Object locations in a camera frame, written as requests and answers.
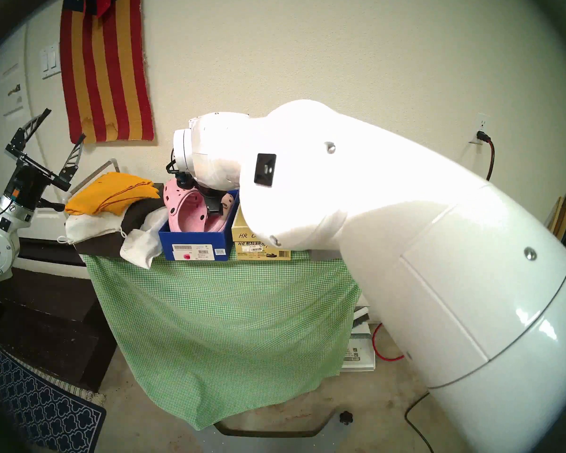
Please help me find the red yellow striped flag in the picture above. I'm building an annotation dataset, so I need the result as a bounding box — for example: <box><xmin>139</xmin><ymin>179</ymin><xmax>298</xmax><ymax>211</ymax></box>
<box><xmin>60</xmin><ymin>0</ymin><xmax>155</xmax><ymax>144</ymax></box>

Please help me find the navy patterned rug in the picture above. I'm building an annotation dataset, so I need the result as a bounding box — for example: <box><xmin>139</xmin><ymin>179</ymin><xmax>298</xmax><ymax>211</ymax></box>
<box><xmin>0</xmin><ymin>346</ymin><xmax>107</xmax><ymax>453</ymax></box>

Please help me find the white light switch plate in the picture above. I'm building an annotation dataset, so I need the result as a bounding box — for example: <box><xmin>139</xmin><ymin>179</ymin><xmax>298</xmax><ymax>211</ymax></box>
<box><xmin>40</xmin><ymin>42</ymin><xmax>61</xmax><ymax>80</ymax></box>

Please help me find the white wall outlet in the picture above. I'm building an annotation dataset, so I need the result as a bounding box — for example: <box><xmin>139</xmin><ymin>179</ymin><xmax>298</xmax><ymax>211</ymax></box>
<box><xmin>469</xmin><ymin>113</ymin><xmax>491</xmax><ymax>146</ymax></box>

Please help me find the white crumpled cloth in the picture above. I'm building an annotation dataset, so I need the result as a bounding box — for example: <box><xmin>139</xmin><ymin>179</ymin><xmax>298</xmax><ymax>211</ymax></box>
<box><xmin>119</xmin><ymin>207</ymin><xmax>169</xmax><ymax>269</ymax></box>

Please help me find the blue open shoe box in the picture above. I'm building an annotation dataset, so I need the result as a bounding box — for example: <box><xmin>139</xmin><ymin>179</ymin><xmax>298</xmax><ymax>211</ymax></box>
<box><xmin>158</xmin><ymin>189</ymin><xmax>240</xmax><ymax>261</ymax></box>

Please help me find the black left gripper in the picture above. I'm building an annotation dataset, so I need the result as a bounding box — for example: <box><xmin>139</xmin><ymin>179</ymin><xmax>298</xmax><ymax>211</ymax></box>
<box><xmin>5</xmin><ymin>109</ymin><xmax>86</xmax><ymax>211</ymax></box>

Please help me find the black floor cable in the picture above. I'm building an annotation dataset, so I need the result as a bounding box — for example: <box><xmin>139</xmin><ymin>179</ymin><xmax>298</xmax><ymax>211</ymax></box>
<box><xmin>404</xmin><ymin>392</ymin><xmax>434</xmax><ymax>453</ymax></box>

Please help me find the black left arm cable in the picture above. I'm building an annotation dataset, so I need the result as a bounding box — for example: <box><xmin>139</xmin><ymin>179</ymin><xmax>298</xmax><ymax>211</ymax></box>
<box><xmin>0</xmin><ymin>196</ymin><xmax>67</xmax><ymax>218</ymax></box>

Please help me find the dark brown cloth bundle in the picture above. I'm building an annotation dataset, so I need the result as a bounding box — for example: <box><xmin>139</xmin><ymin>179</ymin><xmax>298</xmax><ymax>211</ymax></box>
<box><xmin>73</xmin><ymin>183</ymin><xmax>166</xmax><ymax>258</ymax></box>

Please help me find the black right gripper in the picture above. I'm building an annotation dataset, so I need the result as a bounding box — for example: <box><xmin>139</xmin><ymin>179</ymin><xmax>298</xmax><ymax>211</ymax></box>
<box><xmin>171</xmin><ymin>170</ymin><xmax>203</xmax><ymax>193</ymax></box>

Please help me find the green checkered tablecloth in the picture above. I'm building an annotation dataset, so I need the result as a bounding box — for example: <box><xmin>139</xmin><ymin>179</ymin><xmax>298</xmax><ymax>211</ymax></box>
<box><xmin>83</xmin><ymin>249</ymin><xmax>361</xmax><ymax>431</ymax></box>

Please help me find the tan Michael Kors shoe box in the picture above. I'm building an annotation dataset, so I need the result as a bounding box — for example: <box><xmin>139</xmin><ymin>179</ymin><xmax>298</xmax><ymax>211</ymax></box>
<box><xmin>230</xmin><ymin>203</ymin><xmax>293</xmax><ymax>261</ymax></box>

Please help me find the white drawstring dust bag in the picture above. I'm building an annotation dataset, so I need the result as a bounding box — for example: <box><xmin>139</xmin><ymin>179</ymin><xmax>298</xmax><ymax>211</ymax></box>
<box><xmin>57</xmin><ymin>210</ymin><xmax>128</xmax><ymax>245</ymax></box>

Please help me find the orange folded cloth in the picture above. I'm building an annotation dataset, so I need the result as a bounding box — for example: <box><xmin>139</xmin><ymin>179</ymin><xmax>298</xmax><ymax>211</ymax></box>
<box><xmin>65</xmin><ymin>172</ymin><xmax>161</xmax><ymax>217</ymax></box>

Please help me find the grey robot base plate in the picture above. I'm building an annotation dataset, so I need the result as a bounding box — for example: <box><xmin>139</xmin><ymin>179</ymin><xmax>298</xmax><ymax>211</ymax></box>
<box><xmin>189</xmin><ymin>410</ymin><xmax>354</xmax><ymax>453</ymax></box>

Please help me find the grey cart handle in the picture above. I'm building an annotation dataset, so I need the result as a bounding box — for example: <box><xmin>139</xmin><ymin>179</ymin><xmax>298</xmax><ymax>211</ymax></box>
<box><xmin>73</xmin><ymin>159</ymin><xmax>121</xmax><ymax>193</ymax></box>

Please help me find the dark brown door step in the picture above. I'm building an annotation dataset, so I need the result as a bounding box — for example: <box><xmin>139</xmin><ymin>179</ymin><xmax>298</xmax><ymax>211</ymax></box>
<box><xmin>0</xmin><ymin>237</ymin><xmax>118</xmax><ymax>392</ymax></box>

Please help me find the striped floor mat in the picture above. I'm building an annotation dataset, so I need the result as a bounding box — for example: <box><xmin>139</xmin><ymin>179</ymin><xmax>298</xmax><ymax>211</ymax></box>
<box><xmin>9</xmin><ymin>348</ymin><xmax>105</xmax><ymax>405</ymax></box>

